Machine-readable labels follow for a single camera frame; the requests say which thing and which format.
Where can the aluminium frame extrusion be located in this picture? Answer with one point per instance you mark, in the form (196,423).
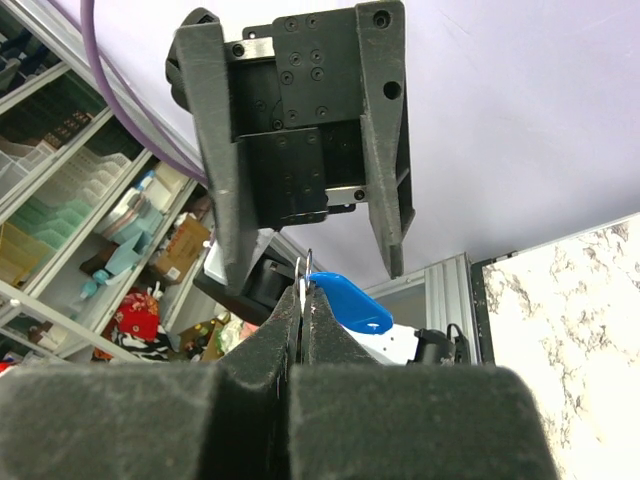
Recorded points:
(432,298)

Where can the silver keyring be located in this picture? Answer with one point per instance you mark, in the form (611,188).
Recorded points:
(303,272)

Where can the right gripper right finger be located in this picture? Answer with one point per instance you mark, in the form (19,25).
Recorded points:
(368,421)

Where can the blue key tag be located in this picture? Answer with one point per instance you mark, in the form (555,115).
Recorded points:
(351,306)

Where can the storage shelf with clutter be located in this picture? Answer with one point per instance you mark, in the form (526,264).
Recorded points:
(84,206)

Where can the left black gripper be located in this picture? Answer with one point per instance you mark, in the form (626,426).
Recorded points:
(290,94)

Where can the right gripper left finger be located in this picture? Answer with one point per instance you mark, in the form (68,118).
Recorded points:
(224,419)

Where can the cardboard box on shelf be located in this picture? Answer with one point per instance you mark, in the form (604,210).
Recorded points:
(175,256)

